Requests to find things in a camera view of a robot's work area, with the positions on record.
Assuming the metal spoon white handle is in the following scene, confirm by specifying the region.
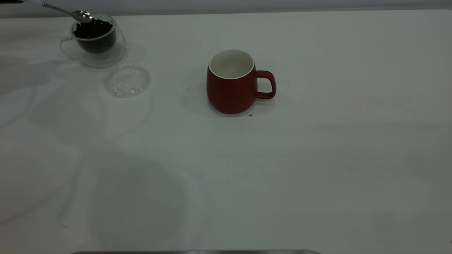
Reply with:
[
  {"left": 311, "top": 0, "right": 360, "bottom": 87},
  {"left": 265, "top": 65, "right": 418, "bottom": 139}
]
[{"left": 26, "top": 0, "right": 93, "bottom": 24}]

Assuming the red ceramic mug white inside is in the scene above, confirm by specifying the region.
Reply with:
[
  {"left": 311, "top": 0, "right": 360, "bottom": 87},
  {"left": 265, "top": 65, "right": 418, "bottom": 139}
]
[{"left": 207, "top": 49, "right": 276, "bottom": 114}]

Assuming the coffee beans pile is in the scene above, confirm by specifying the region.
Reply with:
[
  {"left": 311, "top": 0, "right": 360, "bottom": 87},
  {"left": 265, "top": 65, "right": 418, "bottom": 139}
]
[{"left": 73, "top": 18, "right": 117, "bottom": 54}]

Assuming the clear double-wall glass cup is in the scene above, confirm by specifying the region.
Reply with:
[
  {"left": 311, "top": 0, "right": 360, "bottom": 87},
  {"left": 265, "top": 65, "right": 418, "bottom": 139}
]
[{"left": 59, "top": 14, "right": 127, "bottom": 68}]

